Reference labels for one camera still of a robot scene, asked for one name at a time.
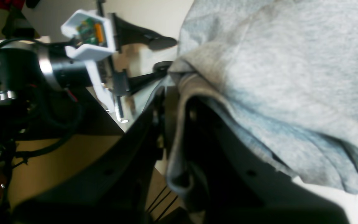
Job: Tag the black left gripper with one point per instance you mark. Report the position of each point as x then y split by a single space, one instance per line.
124 33

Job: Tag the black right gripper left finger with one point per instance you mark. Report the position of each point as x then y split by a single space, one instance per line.
112 190

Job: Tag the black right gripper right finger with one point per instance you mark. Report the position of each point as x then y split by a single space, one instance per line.
225 179

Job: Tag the grey T-shirt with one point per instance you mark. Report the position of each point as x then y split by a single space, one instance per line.
283 74

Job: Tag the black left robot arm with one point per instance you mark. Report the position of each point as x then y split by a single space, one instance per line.
49 92

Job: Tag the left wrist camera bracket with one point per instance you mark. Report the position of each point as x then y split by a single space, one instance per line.
90 54

